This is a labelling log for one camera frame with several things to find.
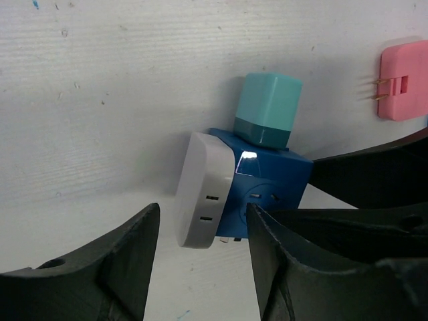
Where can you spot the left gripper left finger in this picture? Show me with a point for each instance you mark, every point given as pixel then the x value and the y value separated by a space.
pixel 106 279

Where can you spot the white plug adapter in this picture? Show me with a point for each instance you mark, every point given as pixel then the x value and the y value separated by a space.
pixel 202 191

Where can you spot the teal plug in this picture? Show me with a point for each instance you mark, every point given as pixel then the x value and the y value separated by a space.
pixel 267 108

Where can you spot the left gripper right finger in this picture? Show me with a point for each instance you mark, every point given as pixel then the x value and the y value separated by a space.
pixel 297 280

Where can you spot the blue cube socket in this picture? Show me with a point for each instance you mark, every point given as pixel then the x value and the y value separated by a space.
pixel 272 179

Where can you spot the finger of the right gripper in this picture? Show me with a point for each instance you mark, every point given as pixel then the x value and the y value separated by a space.
pixel 364 235
pixel 384 176

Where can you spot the pink plug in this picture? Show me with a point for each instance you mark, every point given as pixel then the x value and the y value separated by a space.
pixel 402 83

